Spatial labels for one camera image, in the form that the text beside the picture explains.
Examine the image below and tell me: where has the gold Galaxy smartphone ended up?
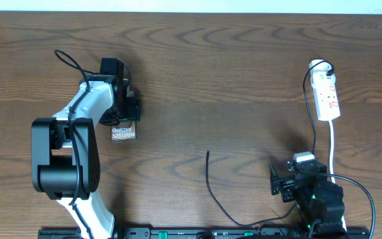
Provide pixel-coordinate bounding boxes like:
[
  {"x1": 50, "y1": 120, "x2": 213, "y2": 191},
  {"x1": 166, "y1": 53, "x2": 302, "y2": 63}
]
[{"x1": 111, "y1": 121, "x2": 137, "y2": 142}]

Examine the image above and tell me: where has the black charger cable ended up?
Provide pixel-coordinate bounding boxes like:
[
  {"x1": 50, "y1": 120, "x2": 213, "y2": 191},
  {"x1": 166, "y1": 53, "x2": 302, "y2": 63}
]
[{"x1": 205, "y1": 60, "x2": 336, "y2": 228}]

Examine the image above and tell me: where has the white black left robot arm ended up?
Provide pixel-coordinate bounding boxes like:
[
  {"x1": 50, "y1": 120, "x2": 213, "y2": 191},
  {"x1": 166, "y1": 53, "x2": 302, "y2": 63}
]
[{"x1": 31, "y1": 58, "x2": 140, "y2": 238}]

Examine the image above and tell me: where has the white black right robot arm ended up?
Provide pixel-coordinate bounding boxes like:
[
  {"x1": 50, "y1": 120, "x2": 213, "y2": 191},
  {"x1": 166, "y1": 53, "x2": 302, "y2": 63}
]
[{"x1": 269, "y1": 159, "x2": 345, "y2": 238}]

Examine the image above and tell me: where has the white power strip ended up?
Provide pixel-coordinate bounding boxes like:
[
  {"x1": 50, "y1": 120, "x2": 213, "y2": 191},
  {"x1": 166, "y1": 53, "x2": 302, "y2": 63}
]
[{"x1": 309, "y1": 59, "x2": 340, "y2": 121}]

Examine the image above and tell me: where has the white power strip cord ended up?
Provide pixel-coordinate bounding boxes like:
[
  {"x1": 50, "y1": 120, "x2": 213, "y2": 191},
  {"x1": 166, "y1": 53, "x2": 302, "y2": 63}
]
[{"x1": 328, "y1": 119, "x2": 348, "y2": 232}]

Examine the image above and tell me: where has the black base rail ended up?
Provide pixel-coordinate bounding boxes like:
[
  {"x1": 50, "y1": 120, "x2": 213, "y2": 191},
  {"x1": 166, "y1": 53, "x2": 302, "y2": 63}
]
[{"x1": 37, "y1": 226, "x2": 369, "y2": 239}]

